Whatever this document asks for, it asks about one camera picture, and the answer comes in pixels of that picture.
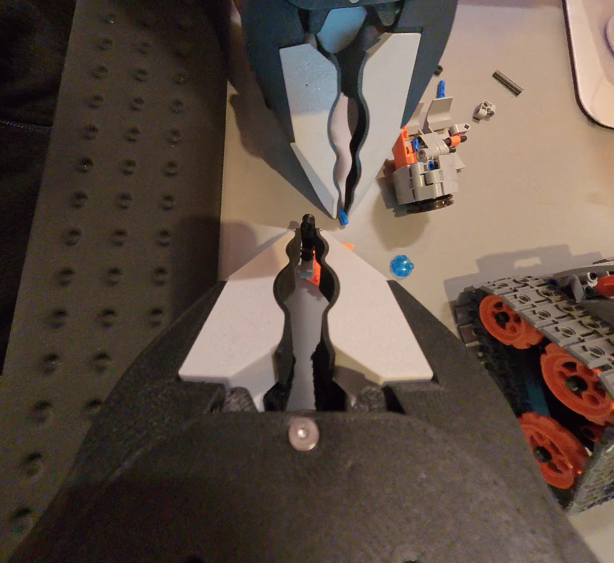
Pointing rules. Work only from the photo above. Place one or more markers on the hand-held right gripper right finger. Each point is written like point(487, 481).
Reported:
point(379, 333)

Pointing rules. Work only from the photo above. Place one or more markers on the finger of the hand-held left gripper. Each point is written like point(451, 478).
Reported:
point(388, 93)
point(307, 102)

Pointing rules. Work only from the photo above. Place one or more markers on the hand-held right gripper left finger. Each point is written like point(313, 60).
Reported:
point(235, 333)

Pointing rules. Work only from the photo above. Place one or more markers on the blue brick pin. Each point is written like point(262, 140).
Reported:
point(441, 88)
point(342, 216)

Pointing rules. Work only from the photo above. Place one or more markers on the black brick connector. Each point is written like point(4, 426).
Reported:
point(308, 232)

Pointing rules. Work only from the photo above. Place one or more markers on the blue transparent round stud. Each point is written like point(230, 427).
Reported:
point(402, 266)

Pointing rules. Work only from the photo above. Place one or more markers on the orange curved brick piece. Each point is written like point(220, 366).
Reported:
point(312, 277)

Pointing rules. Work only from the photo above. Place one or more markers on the small grey orange brick assembly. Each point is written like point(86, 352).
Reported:
point(422, 184)

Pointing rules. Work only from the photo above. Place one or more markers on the pale grey brick connector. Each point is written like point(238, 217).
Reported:
point(484, 110)

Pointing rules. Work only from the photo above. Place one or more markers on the black axle rod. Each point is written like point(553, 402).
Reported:
point(507, 82)

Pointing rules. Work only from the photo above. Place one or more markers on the grey orange tracked toy robot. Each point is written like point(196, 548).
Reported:
point(551, 328)

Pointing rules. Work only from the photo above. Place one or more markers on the black perforated board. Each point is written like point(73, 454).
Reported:
point(120, 189)

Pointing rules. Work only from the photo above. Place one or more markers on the white book stand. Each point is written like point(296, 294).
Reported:
point(590, 45)

